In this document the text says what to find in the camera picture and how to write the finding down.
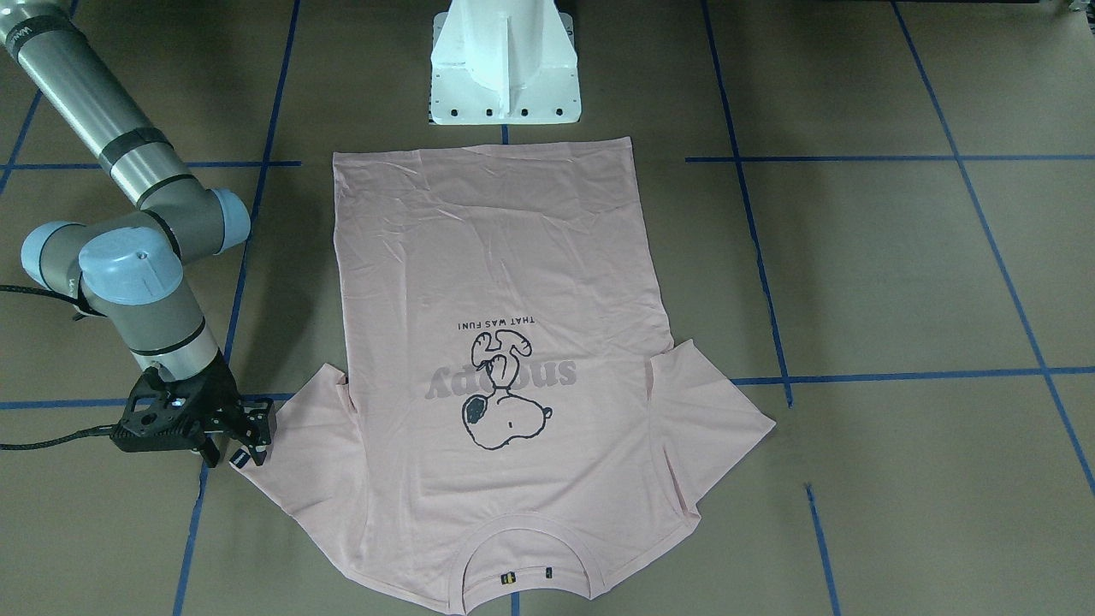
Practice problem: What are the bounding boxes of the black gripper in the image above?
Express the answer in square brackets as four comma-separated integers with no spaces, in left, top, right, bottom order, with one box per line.
[195,352,276,468]

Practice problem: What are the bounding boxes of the pink snoopy t-shirt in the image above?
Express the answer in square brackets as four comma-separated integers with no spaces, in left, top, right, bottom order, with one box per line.
[234,137,775,613]

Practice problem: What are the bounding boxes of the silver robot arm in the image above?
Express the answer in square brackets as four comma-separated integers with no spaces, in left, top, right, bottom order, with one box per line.
[3,1,276,467]

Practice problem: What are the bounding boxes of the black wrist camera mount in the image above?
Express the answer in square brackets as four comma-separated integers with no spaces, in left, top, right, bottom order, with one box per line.
[110,367,215,460]

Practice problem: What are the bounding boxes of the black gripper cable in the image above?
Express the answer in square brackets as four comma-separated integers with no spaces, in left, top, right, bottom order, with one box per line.
[0,282,122,451]

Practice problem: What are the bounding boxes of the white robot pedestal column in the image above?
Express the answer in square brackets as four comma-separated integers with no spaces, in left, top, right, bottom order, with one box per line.
[428,1,583,126]

